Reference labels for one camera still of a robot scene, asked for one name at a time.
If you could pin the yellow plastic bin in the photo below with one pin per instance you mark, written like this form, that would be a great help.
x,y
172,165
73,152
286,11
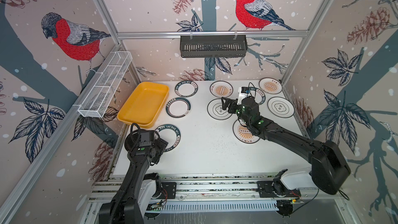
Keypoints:
x,y
144,104

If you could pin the orange sunburst plate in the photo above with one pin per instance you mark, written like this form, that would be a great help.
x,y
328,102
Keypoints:
x,y
221,89
243,134

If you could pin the orange sunburst plate corner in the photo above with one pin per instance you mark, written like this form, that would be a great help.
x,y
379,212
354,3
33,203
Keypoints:
x,y
270,85

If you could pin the white wire basket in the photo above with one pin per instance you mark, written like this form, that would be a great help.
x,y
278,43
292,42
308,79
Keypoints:
x,y
101,94

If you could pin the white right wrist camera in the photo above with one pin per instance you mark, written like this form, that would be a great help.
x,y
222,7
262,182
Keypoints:
x,y
244,92

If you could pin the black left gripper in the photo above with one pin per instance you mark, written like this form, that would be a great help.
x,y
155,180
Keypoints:
x,y
161,143

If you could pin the horizontal aluminium frame bar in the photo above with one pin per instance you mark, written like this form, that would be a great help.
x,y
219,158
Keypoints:
x,y
250,34

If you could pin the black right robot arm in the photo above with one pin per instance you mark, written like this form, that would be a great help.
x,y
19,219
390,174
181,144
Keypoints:
x,y
329,167

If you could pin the green red rimmed plate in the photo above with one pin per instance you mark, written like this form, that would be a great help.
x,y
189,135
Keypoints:
x,y
178,107

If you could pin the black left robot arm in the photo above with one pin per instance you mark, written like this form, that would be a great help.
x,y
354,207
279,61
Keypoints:
x,y
129,204

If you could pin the orange sunburst plate front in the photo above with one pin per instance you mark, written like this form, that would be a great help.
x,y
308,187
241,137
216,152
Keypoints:
x,y
243,134

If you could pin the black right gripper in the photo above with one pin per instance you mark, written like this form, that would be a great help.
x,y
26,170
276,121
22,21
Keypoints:
x,y
231,110

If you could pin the white black pattern plate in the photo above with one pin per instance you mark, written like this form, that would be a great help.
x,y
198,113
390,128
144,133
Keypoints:
x,y
215,110
281,107

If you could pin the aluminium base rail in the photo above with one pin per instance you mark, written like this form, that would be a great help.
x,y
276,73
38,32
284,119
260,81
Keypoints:
x,y
227,194

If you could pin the black hanging basket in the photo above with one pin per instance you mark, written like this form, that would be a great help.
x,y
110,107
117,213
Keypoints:
x,y
213,46

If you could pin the aluminium frame post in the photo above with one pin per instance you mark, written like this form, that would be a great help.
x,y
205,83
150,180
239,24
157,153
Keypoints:
x,y
110,24

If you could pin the green rimmed lettered plate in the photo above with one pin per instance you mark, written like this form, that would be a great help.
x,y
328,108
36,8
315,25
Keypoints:
x,y
186,88

